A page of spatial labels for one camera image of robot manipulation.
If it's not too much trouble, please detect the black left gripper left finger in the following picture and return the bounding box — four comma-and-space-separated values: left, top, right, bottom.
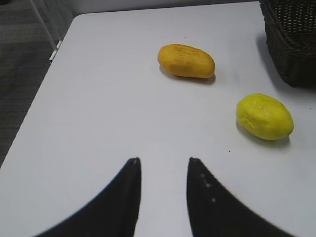
40, 158, 141, 237

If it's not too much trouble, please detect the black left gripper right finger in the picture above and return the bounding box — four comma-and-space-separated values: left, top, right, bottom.
187, 158, 290, 237

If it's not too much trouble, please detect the black wicker basket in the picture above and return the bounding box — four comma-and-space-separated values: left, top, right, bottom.
259, 0, 316, 88

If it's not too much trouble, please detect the yellow lemon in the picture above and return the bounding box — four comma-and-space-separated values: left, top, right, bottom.
236, 93, 294, 141

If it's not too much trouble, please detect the orange-yellow mango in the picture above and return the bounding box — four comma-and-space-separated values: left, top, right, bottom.
158, 44, 215, 79

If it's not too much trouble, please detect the white metal frame leg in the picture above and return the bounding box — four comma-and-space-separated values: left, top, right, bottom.
29, 0, 63, 63

